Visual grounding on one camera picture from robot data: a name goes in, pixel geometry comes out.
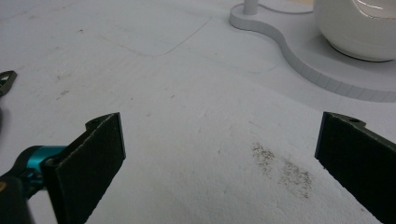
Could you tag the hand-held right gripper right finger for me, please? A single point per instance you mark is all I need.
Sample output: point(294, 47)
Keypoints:
point(361, 161)

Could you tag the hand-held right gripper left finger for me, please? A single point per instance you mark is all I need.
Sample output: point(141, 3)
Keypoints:
point(84, 168)

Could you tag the white curved base board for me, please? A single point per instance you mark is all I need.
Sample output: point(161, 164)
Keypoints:
point(327, 59)

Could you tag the white round bowl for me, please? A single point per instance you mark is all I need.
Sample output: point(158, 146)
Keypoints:
point(358, 28)

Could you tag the white post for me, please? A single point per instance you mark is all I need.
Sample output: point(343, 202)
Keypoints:
point(250, 6)

